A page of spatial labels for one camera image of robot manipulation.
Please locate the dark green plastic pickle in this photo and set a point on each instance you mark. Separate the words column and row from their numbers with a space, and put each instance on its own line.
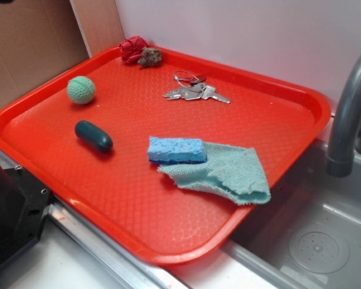
column 93, row 136

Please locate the silver keys on ring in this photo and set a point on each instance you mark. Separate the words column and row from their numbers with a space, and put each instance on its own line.
column 193, row 87

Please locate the crumpled red cloth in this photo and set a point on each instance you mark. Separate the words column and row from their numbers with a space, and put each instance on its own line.
column 132, row 49

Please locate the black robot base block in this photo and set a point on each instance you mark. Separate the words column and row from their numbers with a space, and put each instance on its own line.
column 24, row 202

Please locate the grey plastic sink basin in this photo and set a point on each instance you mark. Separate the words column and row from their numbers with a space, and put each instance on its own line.
column 309, row 234

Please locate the brown rock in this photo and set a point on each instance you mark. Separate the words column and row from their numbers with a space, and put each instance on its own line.
column 151, row 57

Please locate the red plastic tray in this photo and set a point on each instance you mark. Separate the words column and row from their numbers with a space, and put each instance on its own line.
column 120, row 191

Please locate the grey plastic faucet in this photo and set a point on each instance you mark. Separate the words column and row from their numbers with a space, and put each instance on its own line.
column 345, row 137

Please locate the brown cardboard panel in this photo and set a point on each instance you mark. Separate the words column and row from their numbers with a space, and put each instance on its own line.
column 38, row 41

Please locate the teal knitted cloth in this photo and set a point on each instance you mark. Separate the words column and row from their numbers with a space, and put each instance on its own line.
column 232, row 172

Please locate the light green ball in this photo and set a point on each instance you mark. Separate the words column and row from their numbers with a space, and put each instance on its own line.
column 81, row 90

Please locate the blue sponge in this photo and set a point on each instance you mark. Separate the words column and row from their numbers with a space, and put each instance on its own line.
column 176, row 151

